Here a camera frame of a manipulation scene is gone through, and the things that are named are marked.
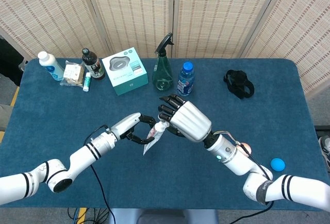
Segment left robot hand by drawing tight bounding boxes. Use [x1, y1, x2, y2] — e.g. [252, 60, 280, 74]
[110, 112, 158, 145]

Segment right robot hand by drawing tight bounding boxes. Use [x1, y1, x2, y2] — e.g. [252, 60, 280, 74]
[157, 94, 212, 142]

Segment white printed toothpaste tube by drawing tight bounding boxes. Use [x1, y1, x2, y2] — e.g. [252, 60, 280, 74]
[142, 120, 170, 156]

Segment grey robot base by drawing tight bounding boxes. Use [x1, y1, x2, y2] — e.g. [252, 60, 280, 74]
[107, 208, 219, 224]

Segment blue water bottle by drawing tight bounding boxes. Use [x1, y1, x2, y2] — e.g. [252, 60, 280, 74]
[176, 61, 195, 97]

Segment dark glass bottle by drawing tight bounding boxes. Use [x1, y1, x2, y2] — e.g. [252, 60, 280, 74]
[81, 48, 106, 81]

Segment green spray bottle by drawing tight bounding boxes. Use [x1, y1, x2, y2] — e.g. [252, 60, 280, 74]
[152, 32, 175, 92]

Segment white teal product box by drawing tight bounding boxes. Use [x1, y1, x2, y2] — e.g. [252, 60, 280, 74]
[101, 47, 150, 96]

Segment small white green tube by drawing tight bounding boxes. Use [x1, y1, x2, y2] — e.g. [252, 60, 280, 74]
[82, 72, 92, 92]

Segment peach ball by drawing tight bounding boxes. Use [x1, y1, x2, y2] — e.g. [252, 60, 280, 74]
[238, 143, 252, 156]

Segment blue felt table mat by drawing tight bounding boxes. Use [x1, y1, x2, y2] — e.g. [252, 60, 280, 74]
[0, 58, 326, 212]

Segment clear snack packet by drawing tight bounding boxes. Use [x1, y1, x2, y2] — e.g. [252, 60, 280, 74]
[59, 60, 86, 88]

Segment white bottle blue print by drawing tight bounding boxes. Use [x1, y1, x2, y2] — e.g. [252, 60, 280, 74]
[37, 51, 65, 82]

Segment blue ball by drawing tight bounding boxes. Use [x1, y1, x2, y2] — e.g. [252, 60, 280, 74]
[270, 158, 286, 171]

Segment bamboo screen panel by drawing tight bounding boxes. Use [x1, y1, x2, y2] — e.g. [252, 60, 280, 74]
[0, 0, 111, 60]
[174, 0, 284, 59]
[82, 0, 176, 59]
[238, 0, 330, 98]

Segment black bulky object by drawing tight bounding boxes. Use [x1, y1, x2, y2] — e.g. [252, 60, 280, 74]
[0, 38, 26, 87]

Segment grey sneaker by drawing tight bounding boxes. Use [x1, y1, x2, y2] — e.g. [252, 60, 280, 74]
[318, 135, 330, 169]

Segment black strap bundle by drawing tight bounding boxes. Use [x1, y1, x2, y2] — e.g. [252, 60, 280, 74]
[223, 69, 255, 100]

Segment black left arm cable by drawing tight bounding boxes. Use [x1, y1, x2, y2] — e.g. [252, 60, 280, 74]
[84, 124, 116, 224]

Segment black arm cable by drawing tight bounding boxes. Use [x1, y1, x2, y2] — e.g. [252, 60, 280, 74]
[213, 130, 274, 224]
[84, 124, 116, 224]

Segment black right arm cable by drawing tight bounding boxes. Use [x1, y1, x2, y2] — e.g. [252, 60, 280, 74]
[213, 130, 274, 224]

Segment black floor cables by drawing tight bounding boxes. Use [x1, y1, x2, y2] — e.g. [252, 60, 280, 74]
[67, 208, 110, 224]

